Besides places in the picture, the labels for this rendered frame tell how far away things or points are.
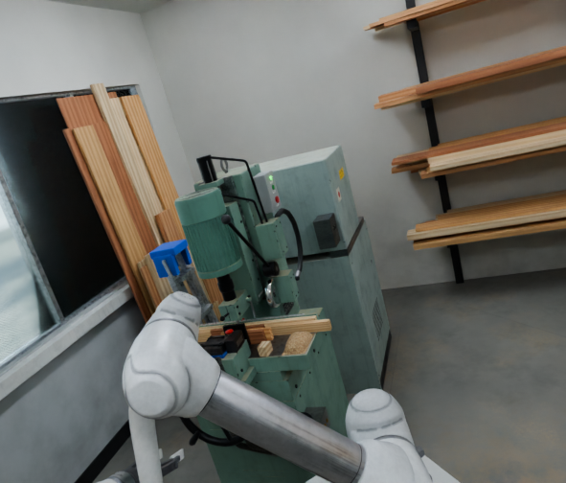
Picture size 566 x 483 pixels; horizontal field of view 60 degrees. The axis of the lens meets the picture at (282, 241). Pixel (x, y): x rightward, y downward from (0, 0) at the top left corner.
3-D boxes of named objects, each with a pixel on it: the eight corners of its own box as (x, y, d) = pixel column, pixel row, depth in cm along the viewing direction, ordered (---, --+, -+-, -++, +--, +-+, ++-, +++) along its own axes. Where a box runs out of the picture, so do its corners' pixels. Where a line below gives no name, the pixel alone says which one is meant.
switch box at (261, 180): (261, 214, 205) (251, 177, 201) (269, 207, 214) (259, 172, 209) (275, 212, 203) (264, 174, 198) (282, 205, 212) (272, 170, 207)
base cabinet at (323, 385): (240, 540, 214) (190, 405, 194) (280, 446, 265) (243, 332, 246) (339, 549, 197) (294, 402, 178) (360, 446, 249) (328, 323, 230)
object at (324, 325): (198, 342, 203) (195, 333, 202) (200, 339, 204) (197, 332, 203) (330, 331, 182) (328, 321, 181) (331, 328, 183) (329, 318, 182)
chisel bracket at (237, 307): (223, 326, 191) (217, 306, 188) (237, 309, 203) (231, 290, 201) (240, 324, 188) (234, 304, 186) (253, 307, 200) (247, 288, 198)
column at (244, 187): (240, 337, 219) (191, 184, 200) (258, 314, 239) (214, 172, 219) (286, 333, 211) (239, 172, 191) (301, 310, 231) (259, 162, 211)
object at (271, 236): (264, 261, 201) (254, 226, 196) (271, 252, 209) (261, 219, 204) (283, 258, 197) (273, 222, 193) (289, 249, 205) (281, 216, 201)
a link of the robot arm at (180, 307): (139, 338, 121) (124, 367, 108) (165, 275, 117) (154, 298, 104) (188, 356, 123) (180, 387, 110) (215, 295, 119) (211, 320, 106)
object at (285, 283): (275, 304, 204) (267, 278, 201) (280, 296, 210) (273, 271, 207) (296, 301, 200) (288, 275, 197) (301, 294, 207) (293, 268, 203)
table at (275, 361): (155, 392, 185) (149, 379, 183) (192, 349, 212) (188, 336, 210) (305, 385, 163) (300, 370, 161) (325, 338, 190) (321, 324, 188)
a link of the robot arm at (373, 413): (403, 436, 141) (391, 371, 135) (424, 484, 124) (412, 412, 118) (349, 448, 142) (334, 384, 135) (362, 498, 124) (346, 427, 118)
